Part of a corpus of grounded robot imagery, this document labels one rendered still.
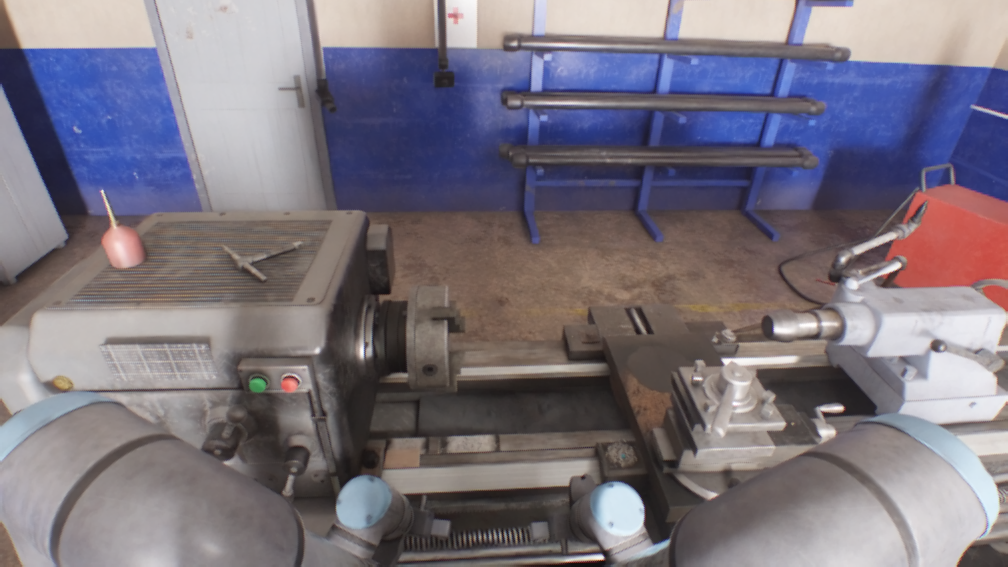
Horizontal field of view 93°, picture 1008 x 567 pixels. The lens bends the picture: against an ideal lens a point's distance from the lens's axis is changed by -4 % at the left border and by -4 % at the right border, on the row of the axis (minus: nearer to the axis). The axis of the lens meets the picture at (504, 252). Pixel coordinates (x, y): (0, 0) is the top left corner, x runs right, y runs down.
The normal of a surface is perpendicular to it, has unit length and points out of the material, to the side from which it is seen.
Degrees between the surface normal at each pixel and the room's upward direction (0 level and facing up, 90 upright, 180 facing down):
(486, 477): 36
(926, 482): 23
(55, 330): 45
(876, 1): 90
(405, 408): 0
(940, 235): 90
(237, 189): 90
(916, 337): 86
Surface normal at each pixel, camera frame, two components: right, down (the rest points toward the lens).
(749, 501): -0.66, -0.74
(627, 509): 0.16, -0.66
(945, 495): 0.25, -0.43
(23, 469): -0.22, -0.45
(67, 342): 0.07, -0.26
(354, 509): -0.11, -0.67
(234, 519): 0.72, -0.58
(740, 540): -0.68, -0.56
